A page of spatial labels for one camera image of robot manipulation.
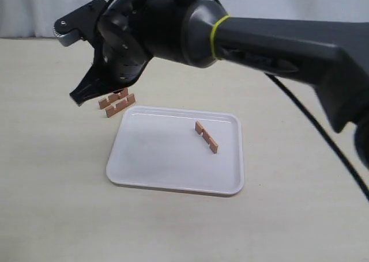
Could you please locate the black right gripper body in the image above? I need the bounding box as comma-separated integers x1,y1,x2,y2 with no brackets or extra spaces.
97,0,196,89

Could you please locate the brown notched wooden piece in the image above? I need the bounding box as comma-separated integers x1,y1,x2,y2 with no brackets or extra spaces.
195,121,219,154

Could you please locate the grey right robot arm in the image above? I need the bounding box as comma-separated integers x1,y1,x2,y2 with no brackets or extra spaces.
70,0,368,164

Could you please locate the white plastic tray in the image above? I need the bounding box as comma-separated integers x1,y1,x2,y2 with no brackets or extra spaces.
106,105,244,196

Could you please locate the white backdrop curtain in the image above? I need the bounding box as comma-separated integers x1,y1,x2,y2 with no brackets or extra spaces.
0,0,369,41

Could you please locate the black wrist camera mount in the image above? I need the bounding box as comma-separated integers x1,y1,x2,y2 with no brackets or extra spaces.
53,0,107,47

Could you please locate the black camera cable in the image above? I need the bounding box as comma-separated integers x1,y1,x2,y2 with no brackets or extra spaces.
109,0,369,202

